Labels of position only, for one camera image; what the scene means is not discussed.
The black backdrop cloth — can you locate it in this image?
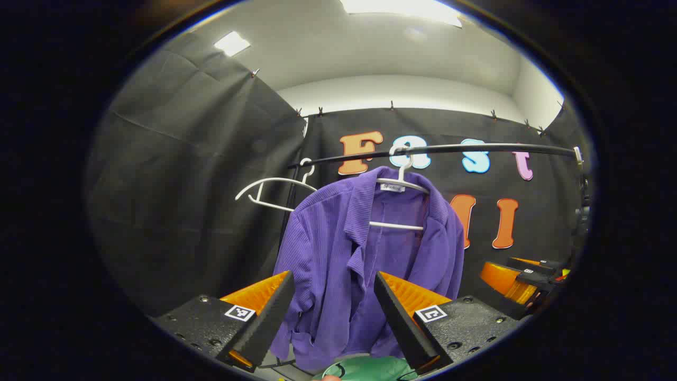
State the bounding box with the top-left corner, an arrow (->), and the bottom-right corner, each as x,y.
85,32 -> 593,318

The small ceiling light panel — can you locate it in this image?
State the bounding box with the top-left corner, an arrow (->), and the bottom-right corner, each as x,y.
214,31 -> 252,57

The purple corduroy shirt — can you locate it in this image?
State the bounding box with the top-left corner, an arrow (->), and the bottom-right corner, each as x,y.
270,166 -> 466,371

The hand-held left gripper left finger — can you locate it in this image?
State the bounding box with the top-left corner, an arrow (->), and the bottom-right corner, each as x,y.
151,270 -> 297,374

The white plastic hanger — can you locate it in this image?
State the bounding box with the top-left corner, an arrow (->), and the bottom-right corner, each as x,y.
235,158 -> 318,213
369,146 -> 432,231

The black clothes rack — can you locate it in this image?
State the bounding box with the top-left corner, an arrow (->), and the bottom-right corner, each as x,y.
278,142 -> 590,255

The green laundry hamper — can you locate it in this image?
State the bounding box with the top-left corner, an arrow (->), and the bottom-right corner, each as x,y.
312,356 -> 418,381

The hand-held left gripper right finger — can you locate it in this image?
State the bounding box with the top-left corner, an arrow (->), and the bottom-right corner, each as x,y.
373,271 -> 530,376

